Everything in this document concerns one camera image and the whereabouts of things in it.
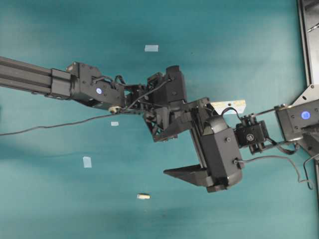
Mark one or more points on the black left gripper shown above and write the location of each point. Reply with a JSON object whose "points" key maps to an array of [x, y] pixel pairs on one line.
{"points": [[167, 122]]}

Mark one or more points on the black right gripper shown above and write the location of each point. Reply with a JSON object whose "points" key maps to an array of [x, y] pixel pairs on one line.
{"points": [[219, 148]]}

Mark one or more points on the short wooden dowel rod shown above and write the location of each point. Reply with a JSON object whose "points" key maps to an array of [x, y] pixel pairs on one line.
{"points": [[143, 196]]}

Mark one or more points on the light wooden board with hole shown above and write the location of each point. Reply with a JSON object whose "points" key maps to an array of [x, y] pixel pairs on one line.
{"points": [[238, 105]]}

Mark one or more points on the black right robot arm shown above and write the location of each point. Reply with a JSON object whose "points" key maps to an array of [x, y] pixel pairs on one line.
{"points": [[298, 124]]}

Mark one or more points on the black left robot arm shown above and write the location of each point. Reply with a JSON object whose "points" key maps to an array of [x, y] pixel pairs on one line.
{"points": [[78, 82]]}

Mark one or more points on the pale tape marker middle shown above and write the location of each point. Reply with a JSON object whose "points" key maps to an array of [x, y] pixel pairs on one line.
{"points": [[114, 123]]}

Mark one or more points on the pale tape marker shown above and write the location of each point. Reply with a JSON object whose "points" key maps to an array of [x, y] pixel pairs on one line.
{"points": [[151, 48], [114, 123], [87, 162]]}

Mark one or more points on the pale tape marker top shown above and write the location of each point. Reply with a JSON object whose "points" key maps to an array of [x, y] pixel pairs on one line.
{"points": [[151, 48]]}

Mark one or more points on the pale tape marker lower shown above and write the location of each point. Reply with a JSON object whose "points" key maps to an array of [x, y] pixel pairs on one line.
{"points": [[87, 162]]}

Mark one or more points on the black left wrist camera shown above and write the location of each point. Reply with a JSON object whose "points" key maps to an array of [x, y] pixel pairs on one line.
{"points": [[173, 93]]}

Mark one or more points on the black metal frame rail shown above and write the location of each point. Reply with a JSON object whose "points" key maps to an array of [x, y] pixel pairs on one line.
{"points": [[308, 11]]}

